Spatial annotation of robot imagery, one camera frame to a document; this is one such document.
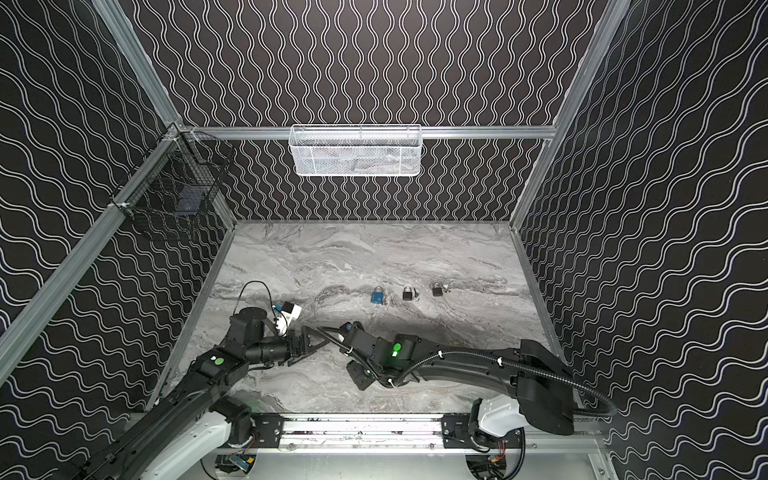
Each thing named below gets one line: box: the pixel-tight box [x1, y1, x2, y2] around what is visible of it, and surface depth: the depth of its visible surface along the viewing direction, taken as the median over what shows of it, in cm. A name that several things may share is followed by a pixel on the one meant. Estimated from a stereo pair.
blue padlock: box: [370, 286, 385, 305], surface depth 102 cm
